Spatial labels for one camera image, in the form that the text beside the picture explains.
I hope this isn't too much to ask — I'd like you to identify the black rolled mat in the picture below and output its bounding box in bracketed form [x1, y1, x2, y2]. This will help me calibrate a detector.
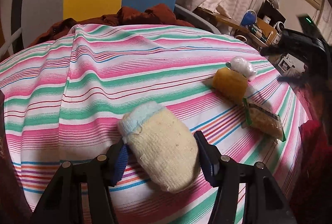
[11, 0, 33, 55]

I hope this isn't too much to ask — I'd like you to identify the clear plastic bag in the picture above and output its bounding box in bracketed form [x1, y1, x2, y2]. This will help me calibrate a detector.
[226, 56, 257, 81]

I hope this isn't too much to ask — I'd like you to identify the brown cracker packet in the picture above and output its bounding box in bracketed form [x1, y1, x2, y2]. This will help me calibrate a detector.
[243, 98, 286, 142]

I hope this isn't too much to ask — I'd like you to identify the yellow sponge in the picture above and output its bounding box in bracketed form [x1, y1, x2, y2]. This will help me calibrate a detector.
[212, 67, 248, 105]

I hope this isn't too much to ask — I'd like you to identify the wooden side desk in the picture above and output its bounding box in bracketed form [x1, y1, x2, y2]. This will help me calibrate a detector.
[194, 7, 281, 50]

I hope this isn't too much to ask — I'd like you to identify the cream blue knitted sock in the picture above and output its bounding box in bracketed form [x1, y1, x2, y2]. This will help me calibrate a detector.
[118, 101, 200, 193]

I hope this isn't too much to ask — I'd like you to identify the dark red jacket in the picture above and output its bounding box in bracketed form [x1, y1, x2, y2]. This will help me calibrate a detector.
[30, 3, 194, 47]

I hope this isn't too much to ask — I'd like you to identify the striped pink green tablecloth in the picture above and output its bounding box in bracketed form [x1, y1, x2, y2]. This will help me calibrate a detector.
[1, 25, 308, 210]

